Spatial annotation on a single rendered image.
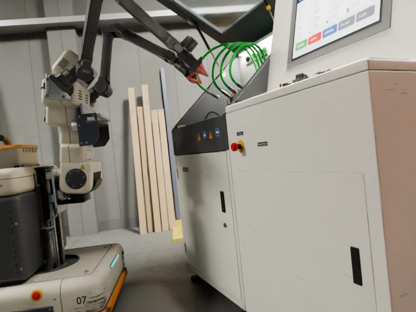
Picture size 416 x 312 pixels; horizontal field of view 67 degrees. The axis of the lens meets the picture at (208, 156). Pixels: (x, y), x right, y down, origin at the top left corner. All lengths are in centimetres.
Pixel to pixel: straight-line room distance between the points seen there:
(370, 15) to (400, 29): 13
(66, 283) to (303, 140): 121
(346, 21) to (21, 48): 364
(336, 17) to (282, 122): 46
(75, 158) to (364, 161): 133
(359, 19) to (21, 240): 163
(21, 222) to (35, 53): 281
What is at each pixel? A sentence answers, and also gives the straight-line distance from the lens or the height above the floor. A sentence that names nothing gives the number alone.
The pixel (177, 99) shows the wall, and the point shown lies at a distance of 381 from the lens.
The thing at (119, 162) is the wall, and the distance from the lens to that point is 381.
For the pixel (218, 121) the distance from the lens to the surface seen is 145.
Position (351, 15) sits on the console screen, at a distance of 129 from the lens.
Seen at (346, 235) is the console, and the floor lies 53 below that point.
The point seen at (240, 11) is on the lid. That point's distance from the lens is 204.
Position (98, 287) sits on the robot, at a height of 23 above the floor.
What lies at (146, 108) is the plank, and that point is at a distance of 361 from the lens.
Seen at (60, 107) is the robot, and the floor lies 110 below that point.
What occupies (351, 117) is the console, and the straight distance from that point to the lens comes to 90.
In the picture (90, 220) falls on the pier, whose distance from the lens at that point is 383.
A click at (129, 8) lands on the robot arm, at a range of 165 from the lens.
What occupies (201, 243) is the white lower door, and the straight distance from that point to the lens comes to 183.
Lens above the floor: 80
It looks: 1 degrees down
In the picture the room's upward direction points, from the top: 6 degrees counter-clockwise
